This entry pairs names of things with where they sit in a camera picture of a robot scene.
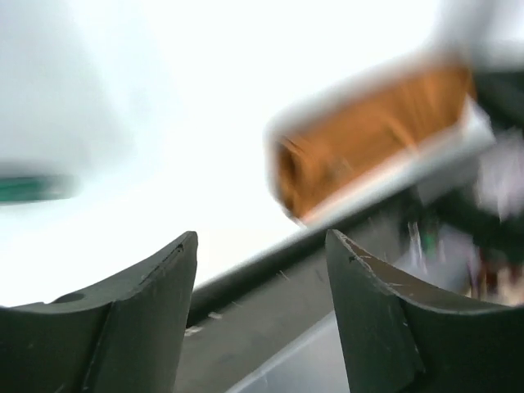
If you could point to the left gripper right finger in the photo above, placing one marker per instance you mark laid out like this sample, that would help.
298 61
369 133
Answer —
401 334

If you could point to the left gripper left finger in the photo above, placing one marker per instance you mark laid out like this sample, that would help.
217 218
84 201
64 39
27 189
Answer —
122 334

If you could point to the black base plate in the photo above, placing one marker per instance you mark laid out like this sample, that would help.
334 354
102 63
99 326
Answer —
276 333

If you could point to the orange cloth napkin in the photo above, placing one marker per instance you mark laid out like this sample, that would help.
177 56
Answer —
332 150

